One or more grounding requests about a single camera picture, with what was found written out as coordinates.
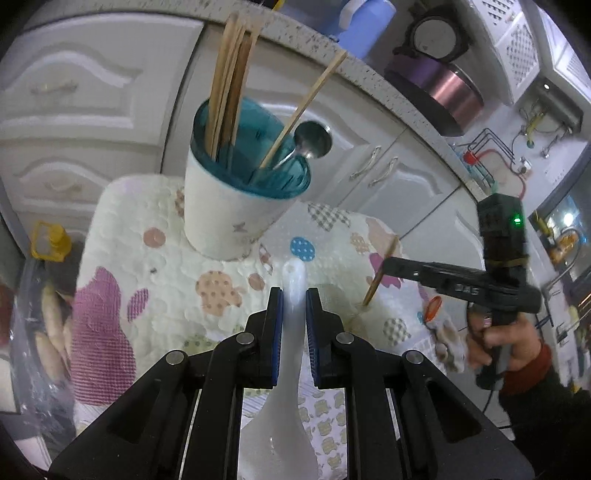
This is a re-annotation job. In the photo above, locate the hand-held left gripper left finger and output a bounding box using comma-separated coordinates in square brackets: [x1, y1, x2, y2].
[48, 286, 284, 480]

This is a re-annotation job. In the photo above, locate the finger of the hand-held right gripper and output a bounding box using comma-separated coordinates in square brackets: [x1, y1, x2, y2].
[382, 256, 445, 297]

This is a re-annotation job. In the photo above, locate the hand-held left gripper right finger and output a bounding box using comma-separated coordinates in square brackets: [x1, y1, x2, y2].
[305, 287, 543, 480]

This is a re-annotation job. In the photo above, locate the white plastic spoon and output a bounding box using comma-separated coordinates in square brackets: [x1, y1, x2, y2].
[238, 258, 319, 480]

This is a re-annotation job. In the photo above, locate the wooden chopstick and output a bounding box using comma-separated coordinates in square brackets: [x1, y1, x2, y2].
[361, 235, 402, 308]
[252, 50, 348, 178]

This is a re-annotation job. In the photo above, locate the white teal-rimmed utensil cup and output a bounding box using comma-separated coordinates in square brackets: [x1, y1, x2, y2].
[184, 97, 312, 261]

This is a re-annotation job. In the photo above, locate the metal spoon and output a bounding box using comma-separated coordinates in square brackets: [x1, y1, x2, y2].
[272, 121, 334, 171]

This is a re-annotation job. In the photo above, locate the bundle of wooden chopsticks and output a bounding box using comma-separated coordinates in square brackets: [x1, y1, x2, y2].
[203, 11, 262, 160]

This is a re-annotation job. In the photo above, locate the person's right forearm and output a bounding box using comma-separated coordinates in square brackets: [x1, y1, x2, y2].
[496, 344, 591, 480]

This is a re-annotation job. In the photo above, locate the person's right hand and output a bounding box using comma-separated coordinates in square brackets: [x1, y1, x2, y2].
[464, 308, 544, 372]

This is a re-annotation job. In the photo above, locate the patterned quilted mat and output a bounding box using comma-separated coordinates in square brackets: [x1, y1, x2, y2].
[71, 173, 467, 480]

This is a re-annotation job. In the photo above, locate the purple rice cooker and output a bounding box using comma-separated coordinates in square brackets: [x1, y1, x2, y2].
[383, 14, 485, 137]

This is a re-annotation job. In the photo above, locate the yellow capped bottle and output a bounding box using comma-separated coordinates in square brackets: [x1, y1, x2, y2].
[30, 222, 72, 264]

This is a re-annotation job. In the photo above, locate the clear plastic bag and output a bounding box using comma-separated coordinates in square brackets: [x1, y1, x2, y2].
[0, 249, 88, 418]

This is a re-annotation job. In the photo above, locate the blue electric kettle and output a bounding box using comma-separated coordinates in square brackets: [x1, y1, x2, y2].
[277, 0, 398, 58]

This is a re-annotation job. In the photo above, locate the white cabinet drawer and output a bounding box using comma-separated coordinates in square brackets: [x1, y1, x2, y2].
[0, 23, 204, 145]
[0, 138, 178, 227]

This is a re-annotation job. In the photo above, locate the metal door handle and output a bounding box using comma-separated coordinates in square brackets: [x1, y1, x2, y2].
[349, 147, 382, 181]
[369, 157, 399, 186]

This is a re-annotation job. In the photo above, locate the grey metal wall fixture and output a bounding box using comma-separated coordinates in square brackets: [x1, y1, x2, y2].
[531, 78, 583, 136]

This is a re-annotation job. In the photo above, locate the black cable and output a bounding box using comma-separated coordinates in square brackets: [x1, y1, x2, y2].
[480, 388, 515, 432]

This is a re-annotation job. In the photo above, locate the white perforated wall cabinet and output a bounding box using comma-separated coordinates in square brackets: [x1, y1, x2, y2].
[462, 0, 591, 107]

